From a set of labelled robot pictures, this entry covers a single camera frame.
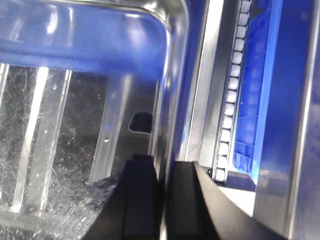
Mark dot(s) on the white roller track right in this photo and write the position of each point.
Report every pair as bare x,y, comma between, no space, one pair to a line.
225,141

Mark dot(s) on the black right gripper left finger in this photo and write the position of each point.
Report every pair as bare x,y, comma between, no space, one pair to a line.
133,210

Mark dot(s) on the stainless steel shelf rail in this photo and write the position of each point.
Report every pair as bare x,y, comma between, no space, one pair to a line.
288,189

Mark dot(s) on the blue right rear bin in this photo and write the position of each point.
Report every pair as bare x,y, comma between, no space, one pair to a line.
255,86

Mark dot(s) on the grey metal track left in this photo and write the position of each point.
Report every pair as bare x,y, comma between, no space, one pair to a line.
206,47

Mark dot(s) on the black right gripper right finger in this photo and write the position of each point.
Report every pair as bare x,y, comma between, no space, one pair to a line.
198,210

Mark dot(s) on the silver metal tray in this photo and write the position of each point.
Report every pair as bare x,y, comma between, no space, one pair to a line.
84,86

